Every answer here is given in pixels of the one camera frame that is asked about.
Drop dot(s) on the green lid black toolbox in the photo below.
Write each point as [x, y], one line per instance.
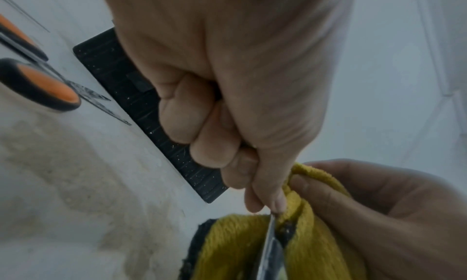
[109, 62]

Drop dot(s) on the person's left hand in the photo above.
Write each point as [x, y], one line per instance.
[255, 71]

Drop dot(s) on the person's right hand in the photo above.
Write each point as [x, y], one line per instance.
[401, 229]

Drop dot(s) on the yellow cloth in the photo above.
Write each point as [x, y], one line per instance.
[321, 244]

